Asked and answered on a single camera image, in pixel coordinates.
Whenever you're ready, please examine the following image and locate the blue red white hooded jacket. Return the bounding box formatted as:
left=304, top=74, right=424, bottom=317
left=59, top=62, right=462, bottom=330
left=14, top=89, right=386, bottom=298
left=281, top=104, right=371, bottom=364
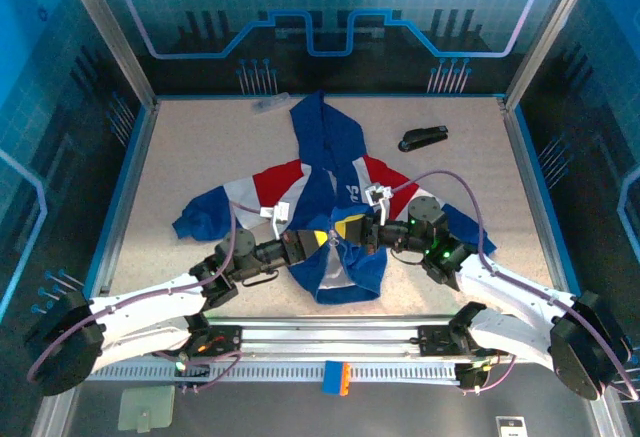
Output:
left=172, top=89, right=497, bottom=306

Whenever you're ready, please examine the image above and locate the black stapler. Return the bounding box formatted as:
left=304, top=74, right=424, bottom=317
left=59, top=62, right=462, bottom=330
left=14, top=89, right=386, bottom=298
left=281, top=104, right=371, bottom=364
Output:
left=397, top=125, right=450, bottom=153

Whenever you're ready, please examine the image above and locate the blue orange block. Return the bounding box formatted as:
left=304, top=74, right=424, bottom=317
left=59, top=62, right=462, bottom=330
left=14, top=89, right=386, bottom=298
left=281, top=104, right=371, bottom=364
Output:
left=322, top=359, right=353, bottom=398

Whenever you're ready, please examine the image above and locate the small clear plastic packet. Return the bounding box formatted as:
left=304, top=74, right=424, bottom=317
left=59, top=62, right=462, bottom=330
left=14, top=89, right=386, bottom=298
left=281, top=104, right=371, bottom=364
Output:
left=249, top=92, right=292, bottom=114

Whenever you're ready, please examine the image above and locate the pale green card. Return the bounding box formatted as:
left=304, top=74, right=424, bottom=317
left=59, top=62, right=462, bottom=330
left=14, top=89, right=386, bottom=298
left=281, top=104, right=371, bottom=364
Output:
left=118, top=385, right=176, bottom=433

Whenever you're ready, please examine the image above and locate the white printed label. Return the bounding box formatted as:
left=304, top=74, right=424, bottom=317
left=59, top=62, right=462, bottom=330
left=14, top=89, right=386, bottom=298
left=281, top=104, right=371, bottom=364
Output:
left=494, top=415, right=526, bottom=437

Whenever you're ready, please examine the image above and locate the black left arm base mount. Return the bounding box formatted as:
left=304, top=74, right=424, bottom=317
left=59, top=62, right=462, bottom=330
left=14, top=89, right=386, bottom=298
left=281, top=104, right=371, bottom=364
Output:
left=152, top=324, right=245, bottom=377

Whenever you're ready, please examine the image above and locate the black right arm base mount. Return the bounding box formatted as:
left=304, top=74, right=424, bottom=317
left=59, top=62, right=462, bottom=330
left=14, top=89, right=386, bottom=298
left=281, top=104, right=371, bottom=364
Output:
left=417, top=324, right=507, bottom=391

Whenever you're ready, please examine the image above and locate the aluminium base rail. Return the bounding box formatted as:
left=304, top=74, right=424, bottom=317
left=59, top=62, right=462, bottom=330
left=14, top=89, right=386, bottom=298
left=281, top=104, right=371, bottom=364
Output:
left=207, top=321, right=501, bottom=358

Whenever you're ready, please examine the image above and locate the aluminium table side rail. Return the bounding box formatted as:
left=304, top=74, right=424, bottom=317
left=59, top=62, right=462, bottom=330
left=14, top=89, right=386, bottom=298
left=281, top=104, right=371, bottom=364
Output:
left=499, top=98, right=572, bottom=301
left=84, top=99, right=161, bottom=298

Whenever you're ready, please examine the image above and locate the white slotted cable duct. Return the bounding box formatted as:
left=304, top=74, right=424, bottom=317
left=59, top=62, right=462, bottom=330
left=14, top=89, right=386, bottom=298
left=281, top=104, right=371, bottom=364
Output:
left=87, top=362, right=469, bottom=384

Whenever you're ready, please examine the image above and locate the aluminium frame post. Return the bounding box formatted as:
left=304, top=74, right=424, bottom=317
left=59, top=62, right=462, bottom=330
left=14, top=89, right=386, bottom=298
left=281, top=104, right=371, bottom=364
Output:
left=54, top=0, right=159, bottom=111
left=504, top=0, right=601, bottom=111

